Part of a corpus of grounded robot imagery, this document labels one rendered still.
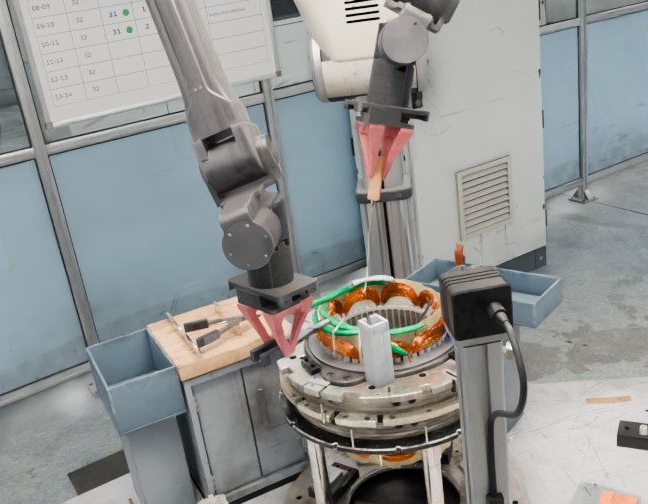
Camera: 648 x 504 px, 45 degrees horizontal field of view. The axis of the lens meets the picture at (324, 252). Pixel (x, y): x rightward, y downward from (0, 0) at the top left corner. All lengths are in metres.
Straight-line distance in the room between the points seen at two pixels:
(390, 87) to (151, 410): 0.61
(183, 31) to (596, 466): 0.95
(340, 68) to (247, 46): 1.98
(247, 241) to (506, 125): 2.88
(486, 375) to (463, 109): 2.91
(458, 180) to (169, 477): 2.41
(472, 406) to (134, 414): 0.74
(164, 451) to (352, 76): 0.73
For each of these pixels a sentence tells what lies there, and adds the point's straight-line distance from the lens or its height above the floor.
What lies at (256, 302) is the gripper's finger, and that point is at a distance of 0.94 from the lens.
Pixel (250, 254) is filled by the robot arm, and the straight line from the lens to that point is 0.85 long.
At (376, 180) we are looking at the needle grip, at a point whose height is 1.33.
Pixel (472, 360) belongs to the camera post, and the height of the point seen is 1.34.
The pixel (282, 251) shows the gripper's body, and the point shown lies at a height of 1.30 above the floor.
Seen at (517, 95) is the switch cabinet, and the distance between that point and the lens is 3.68.
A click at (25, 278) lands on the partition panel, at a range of 3.29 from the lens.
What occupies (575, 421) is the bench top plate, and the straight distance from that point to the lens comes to 1.51.
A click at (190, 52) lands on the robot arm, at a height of 1.54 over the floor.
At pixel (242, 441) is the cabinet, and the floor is 0.89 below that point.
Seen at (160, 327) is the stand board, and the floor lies 1.07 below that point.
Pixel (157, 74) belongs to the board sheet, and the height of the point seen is 1.24.
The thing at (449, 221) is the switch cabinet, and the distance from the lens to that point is 3.53.
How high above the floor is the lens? 1.63
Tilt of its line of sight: 21 degrees down
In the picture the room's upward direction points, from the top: 8 degrees counter-clockwise
